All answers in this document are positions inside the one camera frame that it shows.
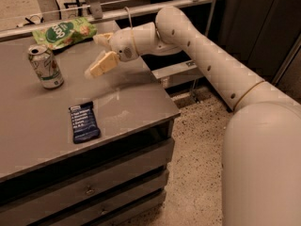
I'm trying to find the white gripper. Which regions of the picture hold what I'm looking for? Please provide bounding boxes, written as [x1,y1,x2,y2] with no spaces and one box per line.
[85,23,181,79]

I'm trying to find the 7up soda can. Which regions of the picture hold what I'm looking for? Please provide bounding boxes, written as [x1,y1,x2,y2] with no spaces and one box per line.
[28,44,64,89]

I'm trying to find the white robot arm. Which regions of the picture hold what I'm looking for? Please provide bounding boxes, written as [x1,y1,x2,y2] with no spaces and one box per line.
[85,7,301,226]

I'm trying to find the green snack bag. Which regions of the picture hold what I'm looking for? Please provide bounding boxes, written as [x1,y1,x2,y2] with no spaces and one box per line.
[32,17,97,50]

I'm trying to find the dark blue snack bar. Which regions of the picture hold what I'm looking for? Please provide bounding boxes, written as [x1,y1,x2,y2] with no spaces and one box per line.
[69,102,101,144]

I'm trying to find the grey drawer cabinet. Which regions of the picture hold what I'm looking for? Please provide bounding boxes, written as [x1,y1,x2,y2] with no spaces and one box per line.
[0,120,175,226]

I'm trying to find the dark cabinet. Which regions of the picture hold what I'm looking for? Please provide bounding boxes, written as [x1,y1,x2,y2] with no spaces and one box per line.
[213,0,300,111]

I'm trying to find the white cable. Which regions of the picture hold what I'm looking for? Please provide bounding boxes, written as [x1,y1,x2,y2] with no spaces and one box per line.
[122,6,140,56]

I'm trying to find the grey metal rail frame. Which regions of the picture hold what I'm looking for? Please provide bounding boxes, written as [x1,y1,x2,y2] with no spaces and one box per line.
[0,0,220,104]

